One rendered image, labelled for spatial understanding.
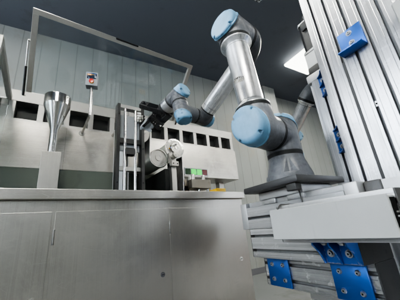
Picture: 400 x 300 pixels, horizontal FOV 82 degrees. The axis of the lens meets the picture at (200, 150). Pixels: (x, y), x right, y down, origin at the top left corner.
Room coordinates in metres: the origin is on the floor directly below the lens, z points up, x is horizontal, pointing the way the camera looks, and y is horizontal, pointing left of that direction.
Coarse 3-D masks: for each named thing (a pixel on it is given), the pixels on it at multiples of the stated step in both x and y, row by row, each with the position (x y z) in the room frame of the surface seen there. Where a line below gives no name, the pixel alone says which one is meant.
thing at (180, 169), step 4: (176, 160) 1.64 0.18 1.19; (180, 160) 1.59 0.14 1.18; (180, 164) 1.59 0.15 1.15; (168, 168) 1.74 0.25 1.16; (176, 168) 1.64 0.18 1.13; (180, 168) 1.59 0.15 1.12; (176, 172) 1.65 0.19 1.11; (180, 172) 1.60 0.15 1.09; (180, 176) 1.60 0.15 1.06; (180, 180) 1.60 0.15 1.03
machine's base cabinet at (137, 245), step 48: (0, 240) 0.83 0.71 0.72; (48, 240) 0.91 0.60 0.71; (96, 240) 1.01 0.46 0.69; (144, 240) 1.13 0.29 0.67; (192, 240) 1.28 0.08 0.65; (240, 240) 1.47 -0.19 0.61; (0, 288) 0.84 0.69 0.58; (48, 288) 0.92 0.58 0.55; (96, 288) 1.02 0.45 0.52; (144, 288) 1.13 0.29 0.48; (192, 288) 1.27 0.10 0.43; (240, 288) 1.45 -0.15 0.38
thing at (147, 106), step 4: (140, 104) 1.02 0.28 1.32; (144, 104) 1.03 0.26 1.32; (148, 104) 1.04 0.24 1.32; (152, 104) 1.04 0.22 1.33; (156, 104) 1.05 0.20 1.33; (140, 108) 1.04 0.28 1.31; (144, 108) 1.04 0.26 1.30; (148, 108) 1.03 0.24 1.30; (152, 108) 1.03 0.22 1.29; (156, 108) 1.03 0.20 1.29; (156, 112) 1.05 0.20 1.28
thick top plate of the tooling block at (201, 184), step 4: (188, 180) 1.60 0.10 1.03; (192, 180) 1.57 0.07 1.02; (196, 180) 1.59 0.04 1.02; (200, 180) 1.61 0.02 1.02; (204, 180) 1.63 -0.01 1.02; (208, 180) 1.65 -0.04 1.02; (188, 184) 1.60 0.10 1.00; (192, 184) 1.57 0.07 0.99; (196, 184) 1.59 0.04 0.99; (200, 184) 1.60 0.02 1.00; (204, 184) 1.62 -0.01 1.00; (208, 184) 1.65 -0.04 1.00; (184, 188) 1.65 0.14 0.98; (188, 188) 1.61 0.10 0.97; (192, 188) 1.60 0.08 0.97; (196, 188) 1.61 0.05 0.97; (200, 188) 1.63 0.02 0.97; (204, 188) 1.64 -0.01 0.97; (208, 188) 1.66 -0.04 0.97
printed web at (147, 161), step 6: (150, 132) 1.43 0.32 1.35; (150, 138) 1.43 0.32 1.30; (150, 144) 1.43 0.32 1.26; (150, 150) 1.43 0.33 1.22; (138, 156) 1.61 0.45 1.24; (150, 156) 1.43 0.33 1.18; (126, 162) 1.37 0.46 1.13; (138, 162) 1.60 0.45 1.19; (150, 162) 1.45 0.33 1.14; (150, 168) 1.52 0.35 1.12; (156, 168) 1.51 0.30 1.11; (126, 174) 1.37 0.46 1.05; (126, 180) 1.37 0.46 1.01; (126, 186) 1.37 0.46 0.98
